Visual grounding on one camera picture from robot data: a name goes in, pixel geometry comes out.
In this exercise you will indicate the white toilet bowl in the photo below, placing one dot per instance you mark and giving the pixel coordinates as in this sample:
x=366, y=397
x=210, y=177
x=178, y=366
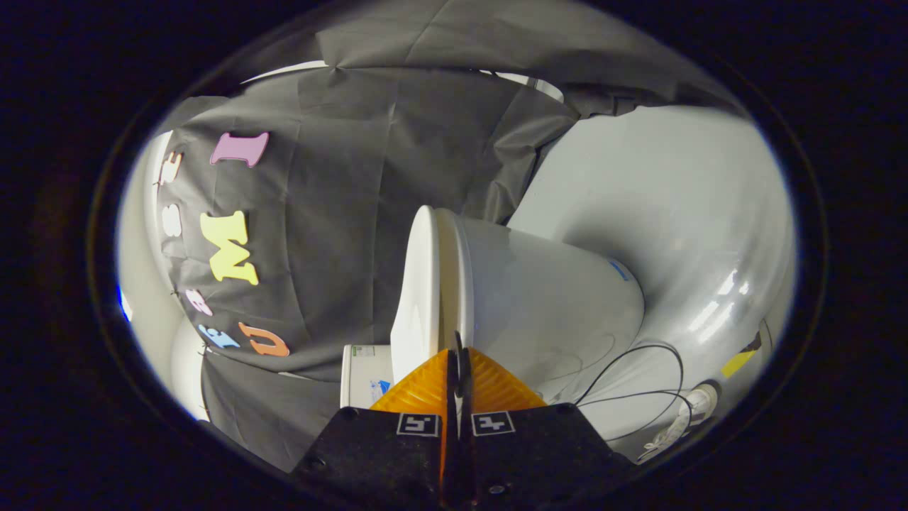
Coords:
x=553, y=305

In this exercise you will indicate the yellow black tape strip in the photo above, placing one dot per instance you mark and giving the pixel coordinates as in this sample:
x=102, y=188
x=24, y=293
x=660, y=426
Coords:
x=738, y=362

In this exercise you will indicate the black backdrop cloth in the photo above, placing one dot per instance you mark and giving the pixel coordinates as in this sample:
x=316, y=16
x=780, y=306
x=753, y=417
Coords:
x=340, y=213

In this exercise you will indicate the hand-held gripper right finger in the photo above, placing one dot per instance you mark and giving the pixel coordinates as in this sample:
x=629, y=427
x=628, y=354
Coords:
x=539, y=454

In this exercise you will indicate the white toilet tank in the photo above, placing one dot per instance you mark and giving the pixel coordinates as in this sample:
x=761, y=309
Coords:
x=365, y=372

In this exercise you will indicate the white toilet lid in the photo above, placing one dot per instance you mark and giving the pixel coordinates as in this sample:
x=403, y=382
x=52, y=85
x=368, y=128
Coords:
x=415, y=298

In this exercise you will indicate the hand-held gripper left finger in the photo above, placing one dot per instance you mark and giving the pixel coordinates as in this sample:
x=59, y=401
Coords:
x=376, y=454

